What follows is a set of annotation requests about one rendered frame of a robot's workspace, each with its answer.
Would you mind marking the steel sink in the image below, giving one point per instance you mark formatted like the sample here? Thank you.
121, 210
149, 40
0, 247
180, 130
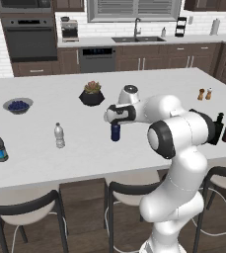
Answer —
139, 39

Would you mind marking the black wall oven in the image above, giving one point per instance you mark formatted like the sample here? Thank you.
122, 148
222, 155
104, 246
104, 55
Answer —
30, 41

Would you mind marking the blueberries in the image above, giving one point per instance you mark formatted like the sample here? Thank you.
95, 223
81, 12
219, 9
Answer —
18, 105

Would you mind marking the dark blue bottle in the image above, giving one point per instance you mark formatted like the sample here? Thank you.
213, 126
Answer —
115, 133

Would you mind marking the clear plastic bottle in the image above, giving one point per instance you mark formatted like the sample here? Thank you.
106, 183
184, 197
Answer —
59, 135

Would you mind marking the dark tap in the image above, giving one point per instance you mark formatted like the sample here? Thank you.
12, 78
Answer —
136, 28

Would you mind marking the black glass bottle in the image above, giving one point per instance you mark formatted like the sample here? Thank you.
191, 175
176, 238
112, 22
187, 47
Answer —
219, 126

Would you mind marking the window with blinds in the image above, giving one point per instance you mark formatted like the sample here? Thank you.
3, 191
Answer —
134, 8

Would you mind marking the brown upper cupboards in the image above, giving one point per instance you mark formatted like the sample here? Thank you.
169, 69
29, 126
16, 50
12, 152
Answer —
68, 4
213, 4

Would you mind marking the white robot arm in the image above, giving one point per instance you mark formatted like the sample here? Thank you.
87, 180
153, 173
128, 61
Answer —
180, 154

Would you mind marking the succulent in black pot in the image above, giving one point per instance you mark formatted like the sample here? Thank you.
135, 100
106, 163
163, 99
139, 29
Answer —
91, 96

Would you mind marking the silver coffee machine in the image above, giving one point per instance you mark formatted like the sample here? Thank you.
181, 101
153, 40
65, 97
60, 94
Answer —
69, 30

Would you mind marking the grey dishwasher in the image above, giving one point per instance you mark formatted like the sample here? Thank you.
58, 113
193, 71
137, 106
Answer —
97, 61

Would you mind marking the grey bowl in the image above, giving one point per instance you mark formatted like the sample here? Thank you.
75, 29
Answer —
11, 106

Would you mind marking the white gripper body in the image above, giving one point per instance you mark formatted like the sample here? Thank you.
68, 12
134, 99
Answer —
111, 113

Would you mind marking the white soap dispenser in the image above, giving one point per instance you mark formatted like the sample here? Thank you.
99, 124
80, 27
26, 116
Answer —
164, 32

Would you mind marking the white-topped salt shaker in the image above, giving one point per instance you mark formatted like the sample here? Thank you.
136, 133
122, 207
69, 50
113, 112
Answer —
209, 94

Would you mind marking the brown lower cupboards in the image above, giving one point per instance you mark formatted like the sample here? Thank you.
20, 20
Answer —
164, 57

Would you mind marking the black microwave oven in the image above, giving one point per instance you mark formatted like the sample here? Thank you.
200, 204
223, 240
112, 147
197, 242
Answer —
24, 4

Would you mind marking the brown pepper shaker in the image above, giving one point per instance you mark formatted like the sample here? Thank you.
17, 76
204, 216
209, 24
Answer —
201, 95

